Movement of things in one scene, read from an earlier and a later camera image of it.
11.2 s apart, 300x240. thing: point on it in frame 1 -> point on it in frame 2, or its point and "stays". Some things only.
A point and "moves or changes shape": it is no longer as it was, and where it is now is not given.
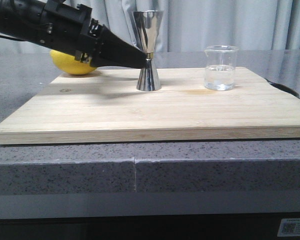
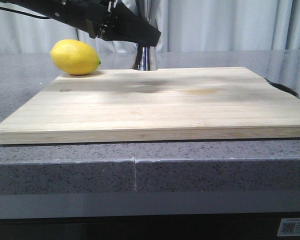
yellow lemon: (69, 64) stays
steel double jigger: (147, 23) moves or changes shape
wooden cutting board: (106, 106) stays
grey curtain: (190, 25) stays
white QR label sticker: (290, 227) stays
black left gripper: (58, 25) -> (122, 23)
